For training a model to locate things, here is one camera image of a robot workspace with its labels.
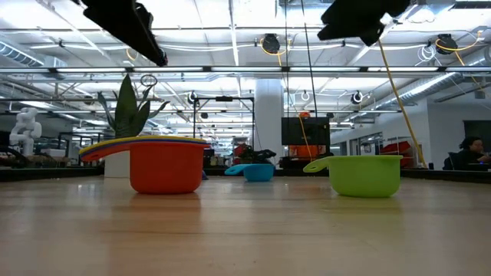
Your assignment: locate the red measuring cup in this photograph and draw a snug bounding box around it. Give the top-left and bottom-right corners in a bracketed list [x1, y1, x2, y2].
[79, 140, 211, 195]

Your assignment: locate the green measuring cup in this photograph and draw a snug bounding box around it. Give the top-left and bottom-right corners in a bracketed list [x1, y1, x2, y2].
[302, 154, 404, 199]

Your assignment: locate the light blue measuring cup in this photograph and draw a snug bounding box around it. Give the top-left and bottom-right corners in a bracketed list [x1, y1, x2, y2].
[224, 163, 275, 182]

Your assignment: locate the snake plant in white pot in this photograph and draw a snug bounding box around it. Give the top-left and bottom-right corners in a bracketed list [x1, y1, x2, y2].
[97, 74, 171, 179]

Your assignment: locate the white building column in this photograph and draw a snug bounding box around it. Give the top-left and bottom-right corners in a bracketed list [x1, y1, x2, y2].
[254, 78, 285, 166]

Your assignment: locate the red storage bin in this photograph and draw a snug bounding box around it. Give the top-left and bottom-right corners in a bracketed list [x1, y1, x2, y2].
[379, 140, 414, 156]

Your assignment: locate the white robot figure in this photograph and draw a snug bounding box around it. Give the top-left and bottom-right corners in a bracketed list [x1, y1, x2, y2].
[8, 107, 43, 156]

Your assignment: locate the person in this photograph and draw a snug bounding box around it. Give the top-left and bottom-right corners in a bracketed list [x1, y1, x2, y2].
[443, 136, 491, 172]

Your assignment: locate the black hanging cable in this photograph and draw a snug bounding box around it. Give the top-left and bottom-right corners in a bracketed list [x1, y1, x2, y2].
[300, 0, 319, 120]

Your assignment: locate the large black cable reel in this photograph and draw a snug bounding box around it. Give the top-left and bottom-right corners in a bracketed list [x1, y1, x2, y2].
[437, 33, 458, 54]
[262, 33, 281, 54]

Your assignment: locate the yellow power cable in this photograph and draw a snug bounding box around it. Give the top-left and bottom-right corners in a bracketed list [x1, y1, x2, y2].
[377, 38, 429, 169]

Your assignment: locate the black background rig frame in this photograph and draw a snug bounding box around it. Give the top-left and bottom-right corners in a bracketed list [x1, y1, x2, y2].
[193, 96, 255, 162]

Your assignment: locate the dark wall screen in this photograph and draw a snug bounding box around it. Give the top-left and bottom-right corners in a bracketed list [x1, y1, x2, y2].
[463, 120, 491, 153]

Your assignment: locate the black metal table frame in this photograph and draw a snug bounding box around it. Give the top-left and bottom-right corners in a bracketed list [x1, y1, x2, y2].
[0, 165, 491, 183]

